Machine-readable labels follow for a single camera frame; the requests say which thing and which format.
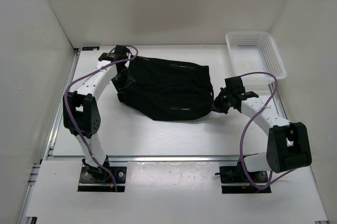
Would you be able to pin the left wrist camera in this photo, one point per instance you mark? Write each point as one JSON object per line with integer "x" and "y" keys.
{"x": 118, "y": 53}

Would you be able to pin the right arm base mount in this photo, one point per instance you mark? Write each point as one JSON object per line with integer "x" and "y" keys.
{"x": 234, "y": 182}

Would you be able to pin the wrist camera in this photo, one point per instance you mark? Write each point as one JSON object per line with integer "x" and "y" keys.
{"x": 234, "y": 85}
{"x": 118, "y": 53}

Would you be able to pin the white plastic basket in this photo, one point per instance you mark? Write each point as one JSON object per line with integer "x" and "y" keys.
{"x": 255, "y": 52}

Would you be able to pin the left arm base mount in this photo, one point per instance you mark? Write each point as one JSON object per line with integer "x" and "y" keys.
{"x": 96, "y": 179}

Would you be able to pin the blue label sticker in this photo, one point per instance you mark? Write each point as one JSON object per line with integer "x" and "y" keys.
{"x": 90, "y": 48}

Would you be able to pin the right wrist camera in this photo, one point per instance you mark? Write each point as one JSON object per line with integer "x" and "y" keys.
{"x": 234, "y": 85}

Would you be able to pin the black shorts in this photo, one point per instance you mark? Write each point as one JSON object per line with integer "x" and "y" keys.
{"x": 168, "y": 90}

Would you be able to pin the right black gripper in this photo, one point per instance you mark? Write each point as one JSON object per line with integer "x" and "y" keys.
{"x": 216, "y": 105}

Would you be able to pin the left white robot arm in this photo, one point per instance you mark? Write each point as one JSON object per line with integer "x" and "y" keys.
{"x": 80, "y": 110}

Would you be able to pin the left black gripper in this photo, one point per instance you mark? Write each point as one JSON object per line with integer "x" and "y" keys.
{"x": 129, "y": 81}

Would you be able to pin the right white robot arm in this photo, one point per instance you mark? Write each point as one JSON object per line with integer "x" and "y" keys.
{"x": 288, "y": 145}

